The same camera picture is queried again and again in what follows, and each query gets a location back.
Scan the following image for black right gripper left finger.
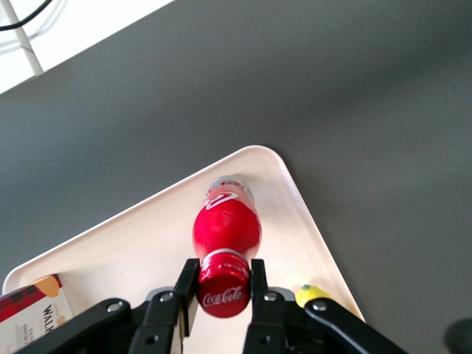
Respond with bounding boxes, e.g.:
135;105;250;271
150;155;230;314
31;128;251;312
14;258;202;354

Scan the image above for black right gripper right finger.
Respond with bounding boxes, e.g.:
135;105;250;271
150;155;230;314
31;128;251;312
241;258;409;354

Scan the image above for red coca-cola bottle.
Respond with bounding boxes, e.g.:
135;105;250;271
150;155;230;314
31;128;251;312
191;174;262;319

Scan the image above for cream rectangular tray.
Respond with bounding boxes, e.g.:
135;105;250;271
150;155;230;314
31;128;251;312
1;145;366;354

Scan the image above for yellow lemon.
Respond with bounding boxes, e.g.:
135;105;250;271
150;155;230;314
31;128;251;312
294;283;333;309

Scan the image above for red tartan shortbread box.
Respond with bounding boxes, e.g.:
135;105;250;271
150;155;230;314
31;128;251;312
0;274;74;354

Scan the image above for white metal pole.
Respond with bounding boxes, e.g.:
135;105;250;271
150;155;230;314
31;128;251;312
2;0;45;74

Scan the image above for thin black cable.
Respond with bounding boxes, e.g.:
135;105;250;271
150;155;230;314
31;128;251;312
0;0;51;32

